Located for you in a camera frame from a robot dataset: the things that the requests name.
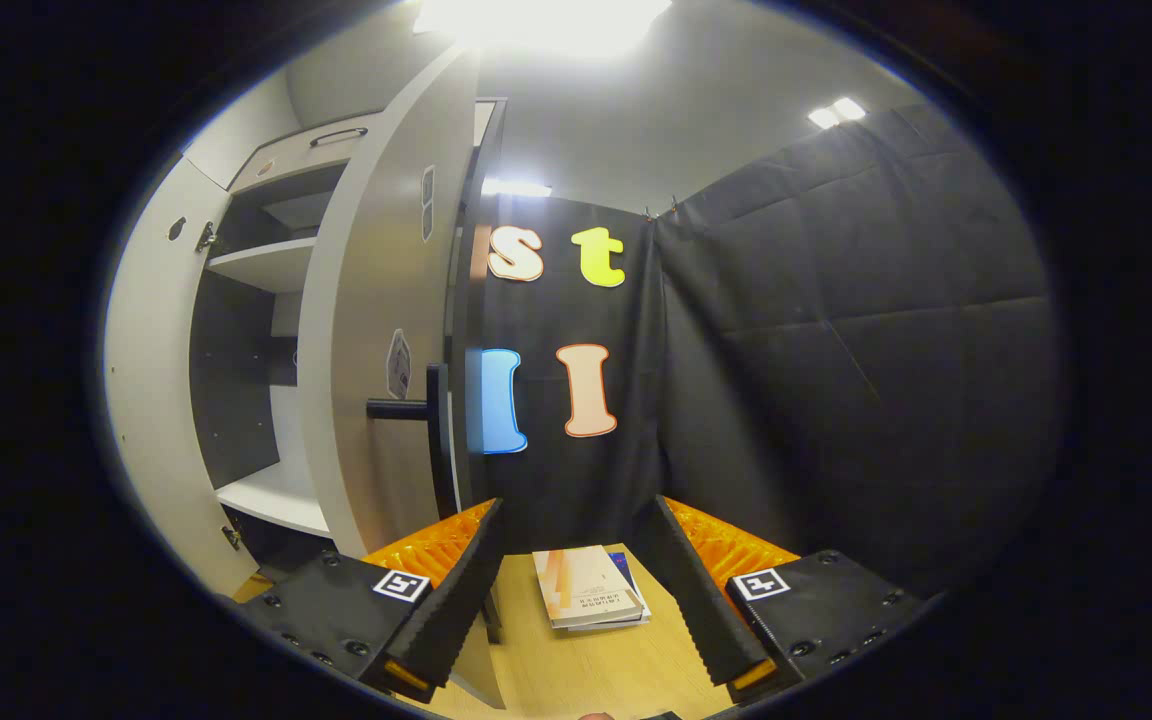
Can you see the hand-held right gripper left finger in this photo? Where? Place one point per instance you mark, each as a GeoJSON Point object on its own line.
{"type": "Point", "coordinates": [461, 600]}

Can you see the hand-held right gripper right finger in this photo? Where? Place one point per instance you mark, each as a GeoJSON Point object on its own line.
{"type": "Point", "coordinates": [696, 610]}

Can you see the grey cabinet door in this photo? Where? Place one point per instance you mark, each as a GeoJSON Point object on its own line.
{"type": "Point", "coordinates": [376, 300]}
{"type": "Point", "coordinates": [151, 400]}

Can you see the grey cabinet with shelves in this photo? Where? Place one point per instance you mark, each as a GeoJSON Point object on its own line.
{"type": "Point", "coordinates": [256, 265]}

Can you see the beige cover book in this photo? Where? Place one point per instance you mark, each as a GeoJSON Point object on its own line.
{"type": "Point", "coordinates": [581, 590]}

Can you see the small ceiling light panel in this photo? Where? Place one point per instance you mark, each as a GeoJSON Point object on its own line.
{"type": "Point", "coordinates": [836, 113]}

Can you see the large ceiling light panel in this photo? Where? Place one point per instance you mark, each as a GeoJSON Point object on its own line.
{"type": "Point", "coordinates": [541, 25]}

